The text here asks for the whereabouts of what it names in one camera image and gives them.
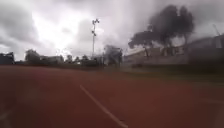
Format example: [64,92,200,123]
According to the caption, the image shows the small dark building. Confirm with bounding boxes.
[103,45,124,68]

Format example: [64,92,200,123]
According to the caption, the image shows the floodlight pole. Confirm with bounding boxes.
[90,18,101,59]

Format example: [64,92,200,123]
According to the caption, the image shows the red running track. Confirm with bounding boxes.
[0,64,224,128]

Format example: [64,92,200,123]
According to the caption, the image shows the row of distant trees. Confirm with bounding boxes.
[14,48,101,67]

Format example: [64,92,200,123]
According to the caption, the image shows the dark tree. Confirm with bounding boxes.
[127,4,196,61]

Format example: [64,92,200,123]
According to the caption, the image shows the dark fence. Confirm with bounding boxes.
[131,58,224,76]

